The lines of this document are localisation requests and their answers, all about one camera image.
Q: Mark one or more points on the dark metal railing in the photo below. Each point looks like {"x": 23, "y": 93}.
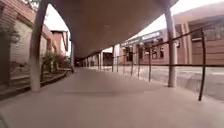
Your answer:
{"x": 203, "y": 63}

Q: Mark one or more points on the raised planting bed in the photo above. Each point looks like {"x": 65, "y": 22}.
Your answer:
{"x": 20, "y": 85}

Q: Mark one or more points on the concrete walkway canopy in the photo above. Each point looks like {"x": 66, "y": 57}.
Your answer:
{"x": 106, "y": 23}

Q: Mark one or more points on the pale concrete pillar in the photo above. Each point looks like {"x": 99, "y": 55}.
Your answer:
{"x": 172, "y": 63}
{"x": 35, "y": 66}

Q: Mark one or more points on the grey paved ground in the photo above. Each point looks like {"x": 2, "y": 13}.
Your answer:
{"x": 190, "y": 78}

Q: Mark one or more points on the bushes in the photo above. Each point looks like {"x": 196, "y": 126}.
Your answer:
{"x": 53, "y": 61}

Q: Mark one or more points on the red brick building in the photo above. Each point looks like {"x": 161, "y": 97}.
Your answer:
{"x": 20, "y": 40}

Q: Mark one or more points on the grey concrete path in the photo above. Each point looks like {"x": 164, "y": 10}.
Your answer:
{"x": 110, "y": 103}

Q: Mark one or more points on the row of canopy pillars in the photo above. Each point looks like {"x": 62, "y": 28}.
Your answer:
{"x": 100, "y": 60}

